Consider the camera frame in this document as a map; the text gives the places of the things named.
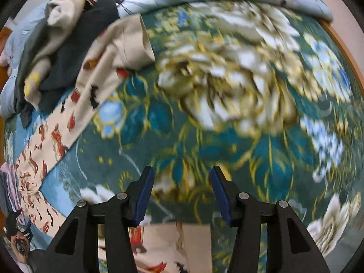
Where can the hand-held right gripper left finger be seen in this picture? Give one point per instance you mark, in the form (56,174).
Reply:
(143,196)

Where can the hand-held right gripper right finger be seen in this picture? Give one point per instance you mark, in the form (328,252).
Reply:
(221,196)

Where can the pink fleece garment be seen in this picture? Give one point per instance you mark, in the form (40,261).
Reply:
(8,182)

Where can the beige printed pants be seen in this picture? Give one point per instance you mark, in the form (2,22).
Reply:
(113,54)

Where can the dark grey knit garment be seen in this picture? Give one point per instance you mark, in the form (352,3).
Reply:
(65,65)

